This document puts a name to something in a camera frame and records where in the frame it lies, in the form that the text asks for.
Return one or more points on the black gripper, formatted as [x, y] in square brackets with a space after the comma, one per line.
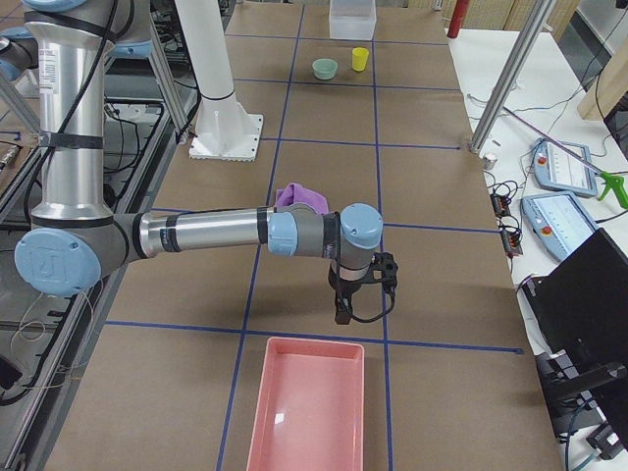
[346, 288]

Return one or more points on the purple cloth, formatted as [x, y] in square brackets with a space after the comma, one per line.
[296, 193]

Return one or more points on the mint green bowl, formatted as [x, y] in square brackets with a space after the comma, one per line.
[325, 68]

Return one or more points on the yellow plastic cup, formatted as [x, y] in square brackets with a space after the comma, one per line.
[359, 59]

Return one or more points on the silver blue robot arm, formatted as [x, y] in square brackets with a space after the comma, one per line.
[76, 239]

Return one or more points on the clear plastic box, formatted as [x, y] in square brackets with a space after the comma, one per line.
[352, 19]

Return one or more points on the pink plastic tray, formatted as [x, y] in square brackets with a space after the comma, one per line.
[310, 407]

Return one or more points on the small silver weight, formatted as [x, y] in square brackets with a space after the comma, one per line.
[489, 161]

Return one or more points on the near teach pendant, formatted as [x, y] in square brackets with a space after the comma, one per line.
[559, 220]

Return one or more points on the teach pendant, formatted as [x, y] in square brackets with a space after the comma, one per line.
[559, 220]
[556, 169]

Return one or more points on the black monitor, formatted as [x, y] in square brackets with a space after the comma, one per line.
[581, 309]

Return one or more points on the far teach pendant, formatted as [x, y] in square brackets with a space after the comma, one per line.
[556, 169]

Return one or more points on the red cylinder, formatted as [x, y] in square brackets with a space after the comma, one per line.
[457, 18]

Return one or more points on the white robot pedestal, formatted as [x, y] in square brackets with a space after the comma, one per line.
[223, 128]

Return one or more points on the green handled reacher grabber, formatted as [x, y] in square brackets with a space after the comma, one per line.
[613, 183]

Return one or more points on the aluminium frame post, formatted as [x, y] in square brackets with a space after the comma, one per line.
[515, 61]

